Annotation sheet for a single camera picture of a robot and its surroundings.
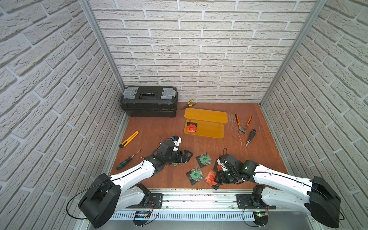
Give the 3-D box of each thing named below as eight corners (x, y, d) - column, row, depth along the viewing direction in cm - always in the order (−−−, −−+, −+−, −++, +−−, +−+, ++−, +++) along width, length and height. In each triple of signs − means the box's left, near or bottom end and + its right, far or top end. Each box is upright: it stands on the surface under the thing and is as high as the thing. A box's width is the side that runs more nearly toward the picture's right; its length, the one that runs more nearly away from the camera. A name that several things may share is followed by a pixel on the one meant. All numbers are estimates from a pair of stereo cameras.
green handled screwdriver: (117, 169, 86) (115, 167, 84) (141, 150, 94) (140, 148, 92) (118, 170, 86) (116, 168, 84) (141, 151, 94) (140, 149, 92)
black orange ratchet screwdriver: (244, 145, 97) (246, 143, 95) (251, 129, 106) (252, 128, 104) (249, 147, 96) (250, 146, 94) (255, 131, 104) (257, 130, 103)
